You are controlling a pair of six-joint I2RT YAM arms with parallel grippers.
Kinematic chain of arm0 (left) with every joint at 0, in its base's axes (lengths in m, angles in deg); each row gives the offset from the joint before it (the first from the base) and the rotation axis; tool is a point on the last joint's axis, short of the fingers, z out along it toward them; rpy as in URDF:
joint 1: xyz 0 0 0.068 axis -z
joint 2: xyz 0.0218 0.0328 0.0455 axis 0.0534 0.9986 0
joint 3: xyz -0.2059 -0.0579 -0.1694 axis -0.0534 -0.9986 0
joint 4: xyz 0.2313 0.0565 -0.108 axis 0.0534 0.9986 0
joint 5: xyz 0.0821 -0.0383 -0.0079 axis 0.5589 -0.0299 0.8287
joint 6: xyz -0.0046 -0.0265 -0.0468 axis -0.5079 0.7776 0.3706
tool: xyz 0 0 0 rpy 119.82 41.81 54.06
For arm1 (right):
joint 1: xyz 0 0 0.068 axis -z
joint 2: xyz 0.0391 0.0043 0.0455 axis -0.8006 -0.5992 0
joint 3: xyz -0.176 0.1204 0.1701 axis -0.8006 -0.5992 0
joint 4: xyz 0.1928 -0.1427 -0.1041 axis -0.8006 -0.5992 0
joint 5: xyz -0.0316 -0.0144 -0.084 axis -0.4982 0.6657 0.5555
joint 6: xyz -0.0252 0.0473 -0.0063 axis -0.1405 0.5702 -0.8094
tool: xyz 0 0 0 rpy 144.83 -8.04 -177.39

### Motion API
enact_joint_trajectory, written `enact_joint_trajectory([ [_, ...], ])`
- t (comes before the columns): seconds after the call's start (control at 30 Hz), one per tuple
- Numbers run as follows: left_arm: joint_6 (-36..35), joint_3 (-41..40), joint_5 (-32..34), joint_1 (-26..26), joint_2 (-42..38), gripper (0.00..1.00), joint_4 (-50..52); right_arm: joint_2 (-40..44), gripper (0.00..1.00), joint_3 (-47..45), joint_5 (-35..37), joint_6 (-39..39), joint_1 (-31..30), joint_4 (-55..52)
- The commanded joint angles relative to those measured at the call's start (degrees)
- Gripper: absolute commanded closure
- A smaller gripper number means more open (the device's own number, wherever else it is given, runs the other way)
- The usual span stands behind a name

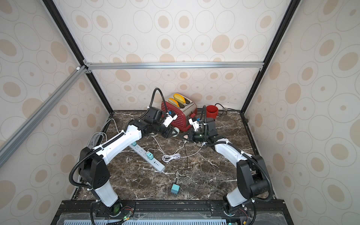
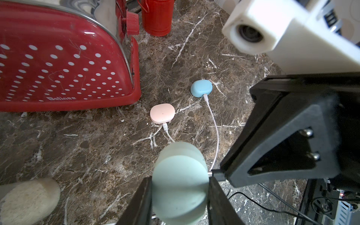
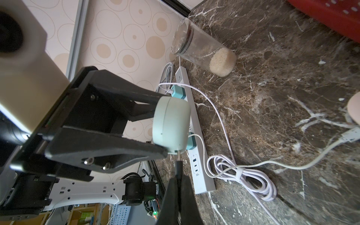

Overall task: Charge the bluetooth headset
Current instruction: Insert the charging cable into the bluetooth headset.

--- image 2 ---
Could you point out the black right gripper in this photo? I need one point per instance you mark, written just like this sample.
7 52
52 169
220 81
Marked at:
300 128

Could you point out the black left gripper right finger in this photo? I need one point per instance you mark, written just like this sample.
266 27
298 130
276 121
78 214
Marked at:
220 211

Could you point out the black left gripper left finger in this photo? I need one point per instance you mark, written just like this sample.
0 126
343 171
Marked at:
139 211

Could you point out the mint green earbud case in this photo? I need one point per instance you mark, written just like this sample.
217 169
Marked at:
180 183

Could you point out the teal charger with black cable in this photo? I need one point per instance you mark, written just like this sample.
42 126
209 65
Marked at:
270 204

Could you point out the teal charger with white cable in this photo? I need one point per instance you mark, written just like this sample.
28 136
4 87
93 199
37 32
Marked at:
165 127

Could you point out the pink earbud case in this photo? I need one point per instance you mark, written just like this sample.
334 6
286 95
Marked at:
162 113

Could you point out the blue earbud case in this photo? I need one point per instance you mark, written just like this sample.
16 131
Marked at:
201 87

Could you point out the clear jar with rice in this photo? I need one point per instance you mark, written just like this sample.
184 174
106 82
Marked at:
26 203

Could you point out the red polka dot toaster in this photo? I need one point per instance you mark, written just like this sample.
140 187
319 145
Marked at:
68 55

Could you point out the red plastic cup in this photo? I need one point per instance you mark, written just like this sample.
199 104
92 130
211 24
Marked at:
157 16

